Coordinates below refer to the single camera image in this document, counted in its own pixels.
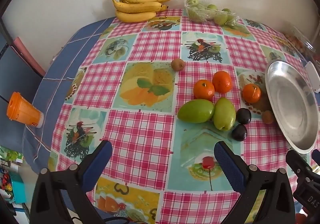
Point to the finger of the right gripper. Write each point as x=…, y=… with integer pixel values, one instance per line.
x=316, y=156
x=299, y=166

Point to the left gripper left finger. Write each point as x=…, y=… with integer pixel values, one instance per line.
x=55, y=191

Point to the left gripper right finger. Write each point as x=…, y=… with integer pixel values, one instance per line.
x=265, y=196

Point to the brown kiwi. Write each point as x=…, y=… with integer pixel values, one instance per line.
x=177, y=64
x=268, y=117

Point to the orange tangerine with stem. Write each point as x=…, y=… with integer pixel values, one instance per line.
x=251, y=93

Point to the small green mango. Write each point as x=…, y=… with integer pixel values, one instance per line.
x=224, y=114

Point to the large green mango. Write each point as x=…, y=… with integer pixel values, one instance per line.
x=196, y=111

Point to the plastic tray of green fruits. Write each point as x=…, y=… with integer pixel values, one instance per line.
x=206, y=11

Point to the silver metal plate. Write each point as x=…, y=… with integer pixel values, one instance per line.
x=293, y=104

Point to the white plastic box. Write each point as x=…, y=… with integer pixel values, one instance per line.
x=313, y=76

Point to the orange plastic cup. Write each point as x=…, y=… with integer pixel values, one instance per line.
x=20, y=110

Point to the clear box of longans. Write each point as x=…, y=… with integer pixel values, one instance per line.
x=299, y=41

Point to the checkered fruit-print tablecloth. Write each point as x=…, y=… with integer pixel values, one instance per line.
x=125, y=91

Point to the yellow banana bunch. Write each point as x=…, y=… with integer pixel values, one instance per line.
x=134, y=11

